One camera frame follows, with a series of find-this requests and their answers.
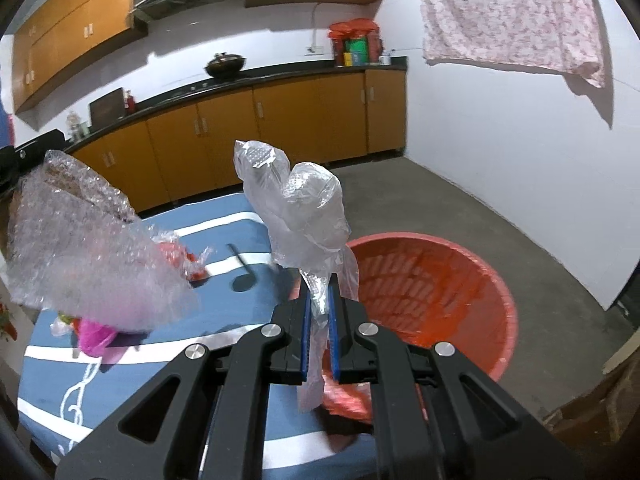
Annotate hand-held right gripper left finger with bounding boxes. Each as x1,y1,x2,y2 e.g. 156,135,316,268
54,284,315,480

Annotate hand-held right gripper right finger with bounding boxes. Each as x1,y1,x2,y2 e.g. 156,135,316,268
326,279,587,480

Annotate bubble wrap sheet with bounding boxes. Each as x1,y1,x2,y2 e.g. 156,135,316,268
5,149,201,333

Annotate red plastic basin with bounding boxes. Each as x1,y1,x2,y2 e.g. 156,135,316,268
320,232,518,423

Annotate clear plastic bag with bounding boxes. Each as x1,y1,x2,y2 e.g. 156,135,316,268
232,139,361,413

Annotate red plastic bag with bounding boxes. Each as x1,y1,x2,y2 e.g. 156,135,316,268
155,239,216,286

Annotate glass jar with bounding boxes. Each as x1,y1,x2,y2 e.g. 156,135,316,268
66,111,90,140

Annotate brown cutting board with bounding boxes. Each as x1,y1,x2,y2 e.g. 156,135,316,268
88,87,126,126

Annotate blue white striped blanket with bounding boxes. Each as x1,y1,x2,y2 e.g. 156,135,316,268
17,192,381,480

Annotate small white plastic bag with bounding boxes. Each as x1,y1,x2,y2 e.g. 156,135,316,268
50,311,77,337

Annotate pink plastic bag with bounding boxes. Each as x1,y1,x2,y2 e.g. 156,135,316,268
75,317,121,359

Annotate black wok with lid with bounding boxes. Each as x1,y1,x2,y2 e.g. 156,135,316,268
204,51,250,80

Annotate wooden base cabinets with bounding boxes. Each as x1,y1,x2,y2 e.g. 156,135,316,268
64,66,408,213

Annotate brown cardboard box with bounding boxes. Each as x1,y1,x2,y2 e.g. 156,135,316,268
542,355,640,443

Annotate red bag with boxes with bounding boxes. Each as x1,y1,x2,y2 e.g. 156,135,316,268
327,18,383,67

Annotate pink floral hanging cloth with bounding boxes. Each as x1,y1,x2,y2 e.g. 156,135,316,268
411,0,607,90

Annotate long wooden wall cabinet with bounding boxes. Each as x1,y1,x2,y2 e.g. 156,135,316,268
11,0,149,114

